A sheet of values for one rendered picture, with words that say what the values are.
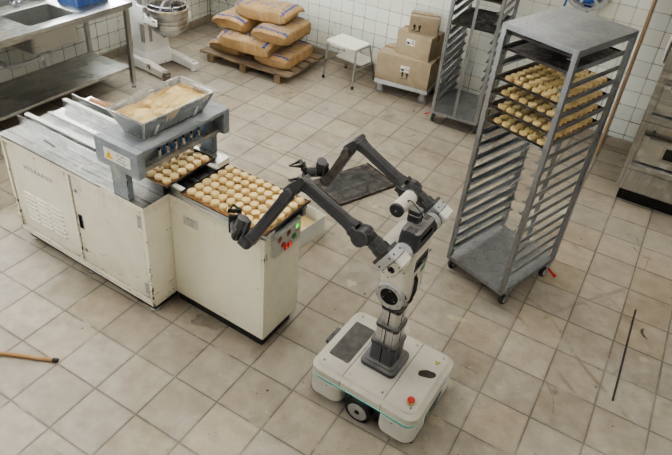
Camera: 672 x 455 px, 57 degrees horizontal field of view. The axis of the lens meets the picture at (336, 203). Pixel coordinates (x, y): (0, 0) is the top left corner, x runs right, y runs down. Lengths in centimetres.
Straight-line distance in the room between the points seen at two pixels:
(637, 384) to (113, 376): 308
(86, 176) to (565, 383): 308
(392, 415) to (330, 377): 38
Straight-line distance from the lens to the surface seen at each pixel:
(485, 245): 465
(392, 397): 338
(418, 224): 286
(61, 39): 630
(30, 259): 471
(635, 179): 588
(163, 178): 364
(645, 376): 439
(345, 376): 343
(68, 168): 398
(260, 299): 357
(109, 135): 357
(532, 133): 388
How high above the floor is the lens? 290
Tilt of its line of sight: 35 degrees down
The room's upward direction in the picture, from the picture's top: 6 degrees clockwise
